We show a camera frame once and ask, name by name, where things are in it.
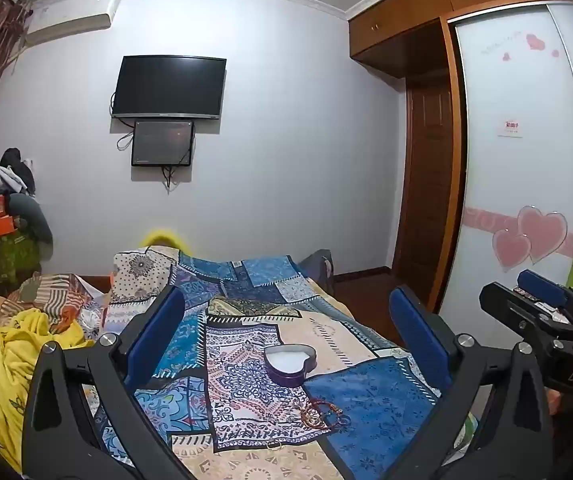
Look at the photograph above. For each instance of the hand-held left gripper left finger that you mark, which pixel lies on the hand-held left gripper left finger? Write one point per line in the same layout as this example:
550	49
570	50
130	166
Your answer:
162	327

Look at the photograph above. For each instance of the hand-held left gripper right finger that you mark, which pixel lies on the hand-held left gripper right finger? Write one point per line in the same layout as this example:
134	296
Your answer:
416	332

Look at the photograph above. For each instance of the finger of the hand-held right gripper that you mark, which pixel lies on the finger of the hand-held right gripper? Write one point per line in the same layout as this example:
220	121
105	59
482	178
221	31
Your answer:
508	305
541	286

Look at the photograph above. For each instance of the purple heart-shaped box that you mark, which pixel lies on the purple heart-shaped box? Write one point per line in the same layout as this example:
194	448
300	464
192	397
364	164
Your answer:
291	376

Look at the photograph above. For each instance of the yellow rounded object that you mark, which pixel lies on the yellow rounded object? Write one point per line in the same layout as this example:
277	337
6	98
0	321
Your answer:
162	238

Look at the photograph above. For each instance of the blue patchwork blanket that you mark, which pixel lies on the blue patchwork blanket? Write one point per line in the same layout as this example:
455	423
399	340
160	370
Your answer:
239	377

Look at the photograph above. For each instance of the striped orange blanket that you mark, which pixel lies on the striped orange blanket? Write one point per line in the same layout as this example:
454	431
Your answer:
51	292

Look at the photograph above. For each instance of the brown wooden door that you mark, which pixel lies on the brown wooden door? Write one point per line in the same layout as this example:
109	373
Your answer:
426	185

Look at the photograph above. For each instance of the yellow blanket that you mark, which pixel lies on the yellow blanket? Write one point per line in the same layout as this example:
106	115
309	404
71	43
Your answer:
1	370

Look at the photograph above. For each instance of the thin gold bangle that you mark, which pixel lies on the thin gold bangle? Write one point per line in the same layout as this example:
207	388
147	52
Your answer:
277	448

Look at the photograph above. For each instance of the green patterned cloth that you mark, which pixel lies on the green patterned cloth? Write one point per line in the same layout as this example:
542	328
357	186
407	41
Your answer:
9	260

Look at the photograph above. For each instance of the small black monitor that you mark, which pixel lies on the small black monitor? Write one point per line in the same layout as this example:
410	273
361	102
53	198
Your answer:
162	142

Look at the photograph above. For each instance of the pile of clothes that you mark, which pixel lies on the pile of clothes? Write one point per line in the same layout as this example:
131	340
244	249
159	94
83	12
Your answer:
14	172

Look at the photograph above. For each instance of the large black television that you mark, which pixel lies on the large black television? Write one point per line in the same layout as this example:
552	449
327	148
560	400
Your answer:
169	85

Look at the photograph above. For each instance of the white air conditioner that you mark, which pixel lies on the white air conditioner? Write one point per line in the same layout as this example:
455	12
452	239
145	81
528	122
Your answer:
74	15

